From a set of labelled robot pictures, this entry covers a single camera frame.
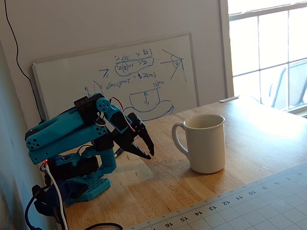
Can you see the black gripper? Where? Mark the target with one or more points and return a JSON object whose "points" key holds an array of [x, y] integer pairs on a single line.
{"points": [[133, 136]]}

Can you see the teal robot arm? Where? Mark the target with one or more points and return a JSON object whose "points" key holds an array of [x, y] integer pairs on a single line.
{"points": [[60, 124]]}

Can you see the cream ceramic mug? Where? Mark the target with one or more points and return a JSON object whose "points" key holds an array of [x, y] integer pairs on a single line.
{"points": [[206, 146]]}

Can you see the whiteboard with blue writing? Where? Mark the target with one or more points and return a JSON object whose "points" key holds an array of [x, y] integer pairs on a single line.
{"points": [[134, 72]]}

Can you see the dark blue table clamp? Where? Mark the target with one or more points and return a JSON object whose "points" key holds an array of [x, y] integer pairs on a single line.
{"points": [[72, 189]]}

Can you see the small white flat stick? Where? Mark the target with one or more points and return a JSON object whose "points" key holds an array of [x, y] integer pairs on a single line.
{"points": [[229, 99]]}

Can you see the grey gridded cutting mat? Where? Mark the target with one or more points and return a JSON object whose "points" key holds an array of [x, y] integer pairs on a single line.
{"points": [[251, 208]]}

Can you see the white framed window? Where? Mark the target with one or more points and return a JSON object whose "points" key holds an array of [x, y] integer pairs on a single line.
{"points": [[257, 48]]}

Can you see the outdoor patio chair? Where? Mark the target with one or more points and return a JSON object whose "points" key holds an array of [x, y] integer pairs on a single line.
{"points": [[295, 83]]}

